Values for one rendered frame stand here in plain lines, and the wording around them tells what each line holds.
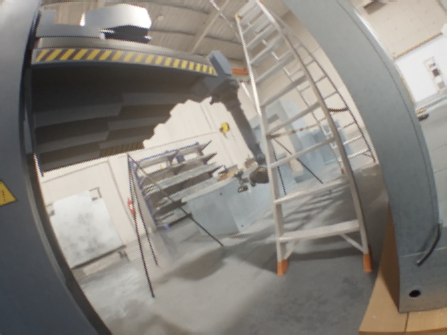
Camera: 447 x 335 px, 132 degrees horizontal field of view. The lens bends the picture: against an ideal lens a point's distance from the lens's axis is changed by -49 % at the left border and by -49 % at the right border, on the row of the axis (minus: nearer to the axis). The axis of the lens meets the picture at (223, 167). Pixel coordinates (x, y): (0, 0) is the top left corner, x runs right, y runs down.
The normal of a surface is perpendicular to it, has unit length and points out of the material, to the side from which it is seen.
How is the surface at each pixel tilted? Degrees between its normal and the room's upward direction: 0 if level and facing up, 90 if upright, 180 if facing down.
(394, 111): 90
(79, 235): 78
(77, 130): 90
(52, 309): 90
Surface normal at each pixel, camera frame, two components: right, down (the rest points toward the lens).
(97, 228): 0.51, -0.50
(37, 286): 0.69, -0.35
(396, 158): -0.72, 0.29
